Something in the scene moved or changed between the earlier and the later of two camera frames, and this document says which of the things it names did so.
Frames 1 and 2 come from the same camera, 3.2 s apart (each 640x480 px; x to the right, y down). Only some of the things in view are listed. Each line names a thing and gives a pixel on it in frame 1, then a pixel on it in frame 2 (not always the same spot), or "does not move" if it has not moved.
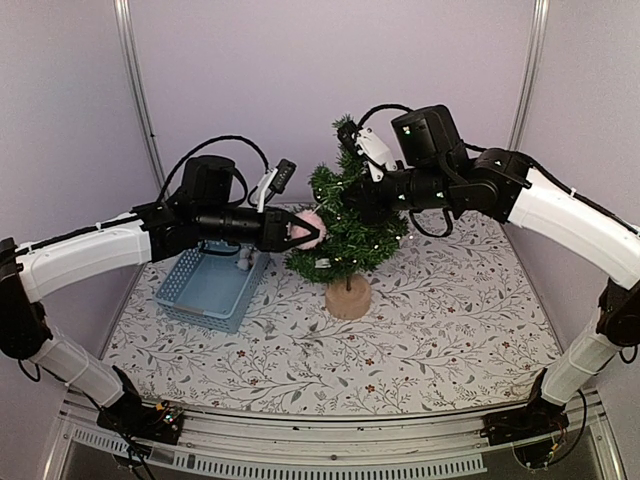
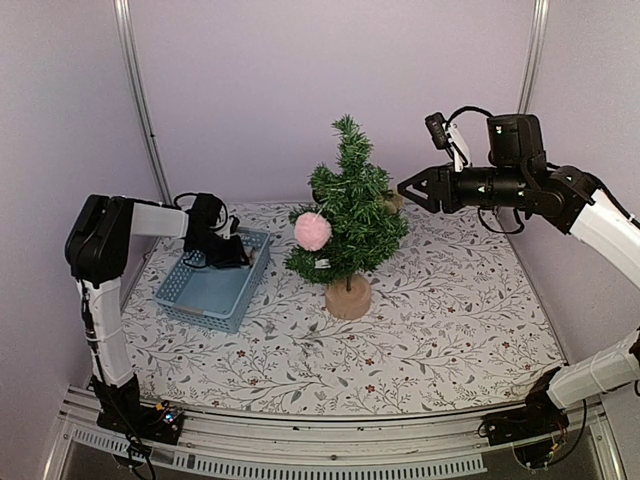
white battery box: (322, 263) does not move
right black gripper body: (376, 210) -> (454, 199)
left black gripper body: (267, 242) -> (220, 254)
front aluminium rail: (396, 445) does not move
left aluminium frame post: (123, 11) does not move
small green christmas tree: (352, 247) does not move
